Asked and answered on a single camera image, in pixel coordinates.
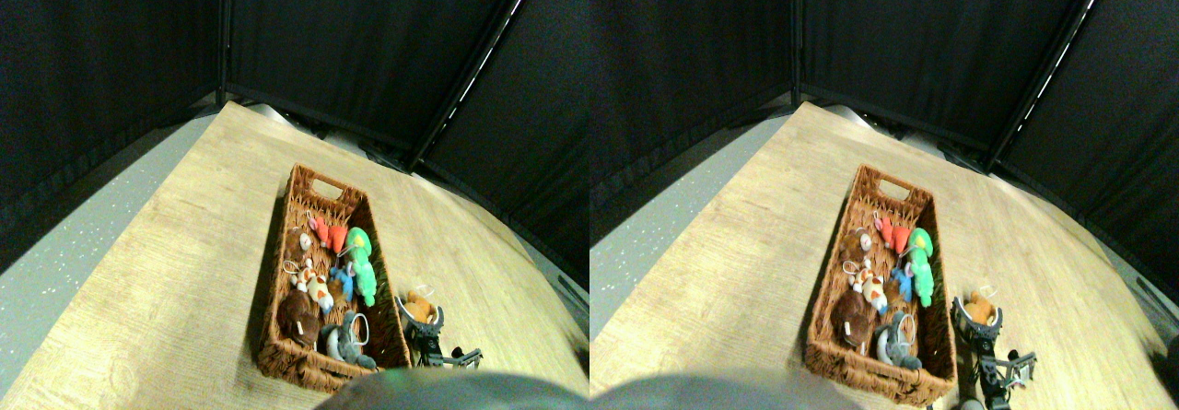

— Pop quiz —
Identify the orange white plush toy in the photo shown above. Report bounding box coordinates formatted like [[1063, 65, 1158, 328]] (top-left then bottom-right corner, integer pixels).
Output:
[[843, 261, 890, 316], [284, 261, 334, 316]]

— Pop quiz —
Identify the grey curtain stand foot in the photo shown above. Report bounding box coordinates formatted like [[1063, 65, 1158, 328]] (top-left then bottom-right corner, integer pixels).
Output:
[[322, 126, 415, 170]]

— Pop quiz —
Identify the golden brown plush toy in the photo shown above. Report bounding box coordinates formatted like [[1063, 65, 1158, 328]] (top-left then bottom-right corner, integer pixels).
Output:
[[405, 286, 439, 326], [963, 286, 1001, 327]]

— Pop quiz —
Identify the black curtain stand pole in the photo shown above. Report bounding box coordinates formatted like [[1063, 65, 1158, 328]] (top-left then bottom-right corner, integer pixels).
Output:
[[982, 0, 1115, 170], [405, 0, 542, 170], [788, 0, 806, 107], [217, 0, 234, 107]]

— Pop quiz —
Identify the brown wicker basket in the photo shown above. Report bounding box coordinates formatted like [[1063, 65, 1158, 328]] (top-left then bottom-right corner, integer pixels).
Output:
[[806, 164, 957, 406], [256, 163, 413, 392]]

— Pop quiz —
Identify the grey plush toy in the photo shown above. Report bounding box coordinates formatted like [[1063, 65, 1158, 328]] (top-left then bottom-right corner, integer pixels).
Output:
[[875, 310, 924, 371], [318, 310, 379, 371]]

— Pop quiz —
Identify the long bright green plush toy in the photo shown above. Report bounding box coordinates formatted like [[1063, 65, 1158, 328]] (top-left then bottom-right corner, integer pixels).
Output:
[[912, 258, 936, 308], [353, 258, 379, 308]]

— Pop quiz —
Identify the small dark brown plush toy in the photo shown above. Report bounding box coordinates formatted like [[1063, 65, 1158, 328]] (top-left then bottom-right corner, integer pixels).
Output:
[[843, 228, 877, 264], [284, 228, 315, 264]]

